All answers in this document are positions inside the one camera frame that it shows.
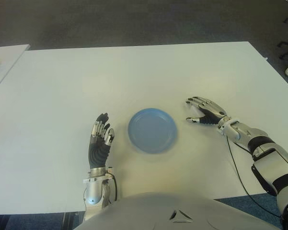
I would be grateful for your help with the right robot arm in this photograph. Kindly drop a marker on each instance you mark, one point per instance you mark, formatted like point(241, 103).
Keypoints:
point(273, 158)

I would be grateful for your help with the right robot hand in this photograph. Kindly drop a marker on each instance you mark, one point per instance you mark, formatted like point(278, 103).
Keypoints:
point(212, 112)

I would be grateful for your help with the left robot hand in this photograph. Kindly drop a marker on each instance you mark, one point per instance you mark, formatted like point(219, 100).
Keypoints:
point(98, 155)

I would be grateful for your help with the blue round plate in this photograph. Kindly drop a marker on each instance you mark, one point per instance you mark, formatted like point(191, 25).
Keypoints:
point(153, 130)

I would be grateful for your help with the neighbouring white table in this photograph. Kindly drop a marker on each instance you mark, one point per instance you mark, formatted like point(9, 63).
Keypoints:
point(4, 62)

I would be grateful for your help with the grey robot torso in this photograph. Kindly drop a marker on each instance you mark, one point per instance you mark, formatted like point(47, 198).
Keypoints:
point(158, 215)

